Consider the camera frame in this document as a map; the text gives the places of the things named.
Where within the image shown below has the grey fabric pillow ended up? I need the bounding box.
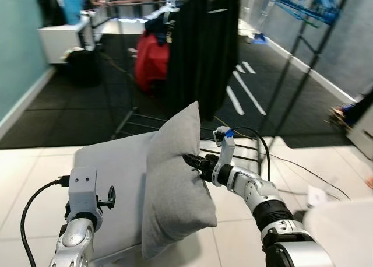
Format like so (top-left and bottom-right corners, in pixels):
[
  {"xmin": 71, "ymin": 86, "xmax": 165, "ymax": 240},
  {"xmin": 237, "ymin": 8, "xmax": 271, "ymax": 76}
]
[{"xmin": 142, "ymin": 101, "xmax": 219, "ymax": 260}]

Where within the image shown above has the red bag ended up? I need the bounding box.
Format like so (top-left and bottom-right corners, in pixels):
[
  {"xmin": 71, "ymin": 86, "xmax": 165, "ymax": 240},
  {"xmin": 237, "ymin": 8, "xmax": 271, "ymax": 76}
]
[{"xmin": 133, "ymin": 30, "xmax": 171, "ymax": 94}]

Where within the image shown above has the black hanging garment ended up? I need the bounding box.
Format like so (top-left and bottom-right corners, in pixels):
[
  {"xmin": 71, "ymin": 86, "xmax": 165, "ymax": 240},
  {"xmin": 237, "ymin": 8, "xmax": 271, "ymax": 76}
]
[{"xmin": 165, "ymin": 0, "xmax": 241, "ymax": 123}]

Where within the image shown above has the white paper tag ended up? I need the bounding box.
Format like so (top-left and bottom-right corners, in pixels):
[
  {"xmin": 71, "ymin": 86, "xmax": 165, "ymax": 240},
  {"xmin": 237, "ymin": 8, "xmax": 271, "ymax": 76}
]
[{"xmin": 307, "ymin": 185, "xmax": 328, "ymax": 208}]

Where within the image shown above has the black floor bag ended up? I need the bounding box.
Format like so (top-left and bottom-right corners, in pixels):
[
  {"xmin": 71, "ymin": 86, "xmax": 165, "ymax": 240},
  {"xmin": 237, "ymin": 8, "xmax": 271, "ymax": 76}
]
[{"xmin": 63, "ymin": 48, "xmax": 104, "ymax": 87}]

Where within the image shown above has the white box with clutter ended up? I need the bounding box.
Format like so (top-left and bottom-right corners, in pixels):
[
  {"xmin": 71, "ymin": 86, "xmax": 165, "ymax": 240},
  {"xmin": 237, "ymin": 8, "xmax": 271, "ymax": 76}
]
[{"xmin": 328, "ymin": 91, "xmax": 373, "ymax": 161}]

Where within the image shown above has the white rounded furniture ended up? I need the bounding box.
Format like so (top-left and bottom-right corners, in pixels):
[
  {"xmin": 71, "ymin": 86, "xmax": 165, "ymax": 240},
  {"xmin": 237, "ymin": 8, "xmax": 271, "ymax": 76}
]
[{"xmin": 302, "ymin": 196, "xmax": 373, "ymax": 267}]

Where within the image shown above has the small blue floor object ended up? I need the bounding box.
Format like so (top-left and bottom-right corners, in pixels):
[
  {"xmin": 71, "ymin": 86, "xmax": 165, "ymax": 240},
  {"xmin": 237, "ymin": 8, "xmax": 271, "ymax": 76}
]
[{"xmin": 251, "ymin": 32, "xmax": 270, "ymax": 46}]

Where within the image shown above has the black metal clothes rack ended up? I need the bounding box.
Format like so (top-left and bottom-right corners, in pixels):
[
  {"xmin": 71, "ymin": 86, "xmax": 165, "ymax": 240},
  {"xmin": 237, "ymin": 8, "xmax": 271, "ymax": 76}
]
[{"xmin": 110, "ymin": 0, "xmax": 354, "ymax": 175}]

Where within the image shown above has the white cabinet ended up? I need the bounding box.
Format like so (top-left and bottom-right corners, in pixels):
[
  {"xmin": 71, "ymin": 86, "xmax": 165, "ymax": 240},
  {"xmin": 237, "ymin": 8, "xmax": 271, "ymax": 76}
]
[{"xmin": 38, "ymin": 15, "xmax": 95, "ymax": 64}]

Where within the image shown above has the black hanging jacket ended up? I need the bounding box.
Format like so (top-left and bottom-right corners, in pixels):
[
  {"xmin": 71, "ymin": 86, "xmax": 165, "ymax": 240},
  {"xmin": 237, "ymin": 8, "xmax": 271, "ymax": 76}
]
[{"xmin": 37, "ymin": 0, "xmax": 68, "ymax": 27}]

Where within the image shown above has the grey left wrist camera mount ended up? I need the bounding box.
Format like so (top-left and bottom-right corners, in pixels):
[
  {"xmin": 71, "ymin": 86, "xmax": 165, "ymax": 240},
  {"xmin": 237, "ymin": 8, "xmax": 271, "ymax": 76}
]
[{"xmin": 68, "ymin": 166, "xmax": 99, "ymax": 216}]

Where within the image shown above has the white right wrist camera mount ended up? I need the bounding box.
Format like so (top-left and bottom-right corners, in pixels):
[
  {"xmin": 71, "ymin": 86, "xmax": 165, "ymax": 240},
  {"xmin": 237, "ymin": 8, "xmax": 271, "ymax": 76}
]
[{"xmin": 213, "ymin": 127, "xmax": 236, "ymax": 165}]

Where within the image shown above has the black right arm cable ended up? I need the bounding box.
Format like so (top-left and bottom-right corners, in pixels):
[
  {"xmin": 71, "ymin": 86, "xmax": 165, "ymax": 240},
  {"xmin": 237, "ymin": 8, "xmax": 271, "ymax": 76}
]
[{"xmin": 232, "ymin": 126, "xmax": 272, "ymax": 182}]

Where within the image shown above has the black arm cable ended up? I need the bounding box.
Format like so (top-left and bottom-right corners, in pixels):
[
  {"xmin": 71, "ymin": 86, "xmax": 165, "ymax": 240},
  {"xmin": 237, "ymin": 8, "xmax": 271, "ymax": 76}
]
[
  {"xmin": 232, "ymin": 126, "xmax": 272, "ymax": 182},
  {"xmin": 20, "ymin": 175, "xmax": 71, "ymax": 267}
]

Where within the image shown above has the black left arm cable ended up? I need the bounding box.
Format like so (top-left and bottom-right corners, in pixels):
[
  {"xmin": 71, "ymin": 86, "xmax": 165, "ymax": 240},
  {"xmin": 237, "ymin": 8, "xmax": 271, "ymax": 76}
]
[{"xmin": 20, "ymin": 175, "xmax": 71, "ymax": 267}]

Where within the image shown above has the thin black floor cable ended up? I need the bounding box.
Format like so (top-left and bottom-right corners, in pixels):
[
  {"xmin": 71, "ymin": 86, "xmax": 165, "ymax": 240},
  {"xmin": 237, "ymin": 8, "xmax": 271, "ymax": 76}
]
[{"xmin": 269, "ymin": 153, "xmax": 352, "ymax": 201}]

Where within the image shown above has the blue metal frame equipment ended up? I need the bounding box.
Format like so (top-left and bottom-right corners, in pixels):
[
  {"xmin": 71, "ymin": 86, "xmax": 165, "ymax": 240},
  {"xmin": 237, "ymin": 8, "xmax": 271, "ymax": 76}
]
[{"xmin": 273, "ymin": 0, "xmax": 340, "ymax": 29}]

